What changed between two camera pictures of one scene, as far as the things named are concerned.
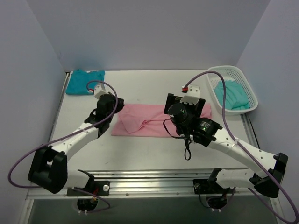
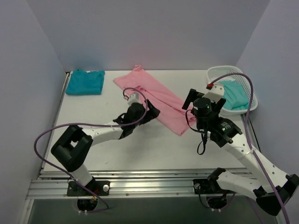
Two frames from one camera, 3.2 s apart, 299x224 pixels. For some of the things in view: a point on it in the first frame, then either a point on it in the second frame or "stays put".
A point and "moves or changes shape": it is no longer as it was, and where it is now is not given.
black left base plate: [99, 188] stays put
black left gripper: [116, 104] to [146, 111]
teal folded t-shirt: [78, 79] stays put
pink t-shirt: [145, 120] moves or changes shape
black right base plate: [202, 186] stays put
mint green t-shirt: [235, 98] stays put
